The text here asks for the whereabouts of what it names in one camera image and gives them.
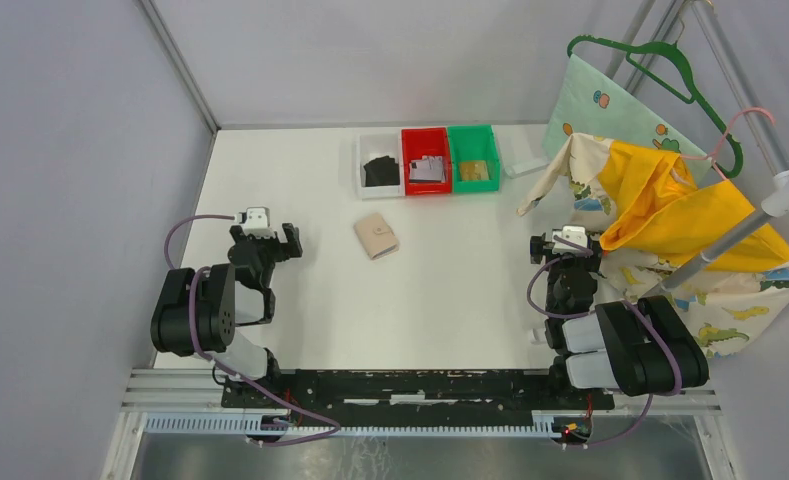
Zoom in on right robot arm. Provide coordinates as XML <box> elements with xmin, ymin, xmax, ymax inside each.
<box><xmin>526</xmin><ymin>227</ymin><xmax>710</xmax><ymax>408</ymax></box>

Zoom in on metal rack pole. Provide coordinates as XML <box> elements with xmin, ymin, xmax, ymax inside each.
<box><xmin>643</xmin><ymin>170</ymin><xmax>789</xmax><ymax>297</ymax></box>

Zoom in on red plastic bin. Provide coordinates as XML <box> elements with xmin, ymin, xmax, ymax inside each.
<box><xmin>401</xmin><ymin>127</ymin><xmax>453</xmax><ymax>196</ymax></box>

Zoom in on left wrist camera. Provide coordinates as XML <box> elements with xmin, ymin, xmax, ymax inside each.
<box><xmin>235</xmin><ymin>206</ymin><xmax>276</xmax><ymax>239</ymax></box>

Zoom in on pink clothes hanger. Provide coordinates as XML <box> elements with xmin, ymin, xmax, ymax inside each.
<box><xmin>680</xmin><ymin>107</ymin><xmax>777</xmax><ymax>183</ymax></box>

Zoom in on black cards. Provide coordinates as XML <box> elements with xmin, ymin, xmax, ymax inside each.
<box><xmin>362</xmin><ymin>155</ymin><xmax>400</xmax><ymax>188</ymax></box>

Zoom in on gold card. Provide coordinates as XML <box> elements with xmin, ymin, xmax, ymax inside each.
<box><xmin>459</xmin><ymin>160</ymin><xmax>491</xmax><ymax>182</ymax></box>

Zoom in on white plastic bin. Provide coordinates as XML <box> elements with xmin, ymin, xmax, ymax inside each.
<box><xmin>353</xmin><ymin>131</ymin><xmax>405</xmax><ymax>199</ymax></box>

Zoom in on green clothes hanger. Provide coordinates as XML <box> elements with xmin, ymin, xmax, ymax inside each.
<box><xmin>566</xmin><ymin>35</ymin><xmax>744</xmax><ymax>179</ymax></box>

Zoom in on green patterned cloth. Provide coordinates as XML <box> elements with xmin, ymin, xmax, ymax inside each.
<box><xmin>542</xmin><ymin>55</ymin><xmax>711</xmax><ymax>180</ymax></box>

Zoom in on dinosaur print cloth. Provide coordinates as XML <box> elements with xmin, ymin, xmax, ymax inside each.
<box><xmin>517</xmin><ymin>133</ymin><xmax>789</xmax><ymax>358</ymax></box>

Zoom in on green plastic bin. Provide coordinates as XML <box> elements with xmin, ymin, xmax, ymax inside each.
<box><xmin>446</xmin><ymin>125</ymin><xmax>502</xmax><ymax>194</ymax></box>

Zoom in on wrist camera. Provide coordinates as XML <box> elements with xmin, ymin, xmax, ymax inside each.
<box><xmin>235</xmin><ymin>206</ymin><xmax>276</xmax><ymax>239</ymax></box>
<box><xmin>550</xmin><ymin>225</ymin><xmax>590</xmax><ymax>254</ymax></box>

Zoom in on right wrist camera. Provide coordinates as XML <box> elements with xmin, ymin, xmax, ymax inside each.
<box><xmin>550</xmin><ymin>225</ymin><xmax>590</xmax><ymax>254</ymax></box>

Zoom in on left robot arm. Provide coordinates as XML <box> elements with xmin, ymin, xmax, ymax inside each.
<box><xmin>150</xmin><ymin>223</ymin><xmax>303</xmax><ymax>408</ymax></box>

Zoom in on clear plastic box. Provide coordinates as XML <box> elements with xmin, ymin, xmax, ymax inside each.
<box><xmin>495</xmin><ymin>127</ymin><xmax>549</xmax><ymax>178</ymax></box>

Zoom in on beige card holder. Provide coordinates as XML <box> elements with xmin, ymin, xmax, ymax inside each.
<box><xmin>353</xmin><ymin>213</ymin><xmax>399</xmax><ymax>260</ymax></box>

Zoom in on white cards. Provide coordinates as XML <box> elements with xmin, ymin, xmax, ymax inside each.
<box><xmin>408</xmin><ymin>155</ymin><xmax>446</xmax><ymax>183</ymax></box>

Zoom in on white cable tray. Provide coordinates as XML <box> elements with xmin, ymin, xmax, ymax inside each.
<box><xmin>143</xmin><ymin>411</ymin><xmax>558</xmax><ymax>440</ymax></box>

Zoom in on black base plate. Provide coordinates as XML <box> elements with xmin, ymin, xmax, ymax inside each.
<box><xmin>221</xmin><ymin>369</ymin><xmax>615</xmax><ymax>429</ymax></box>

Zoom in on yellow cloth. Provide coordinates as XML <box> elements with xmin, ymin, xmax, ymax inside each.
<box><xmin>597</xmin><ymin>141</ymin><xmax>755</xmax><ymax>267</ymax></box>

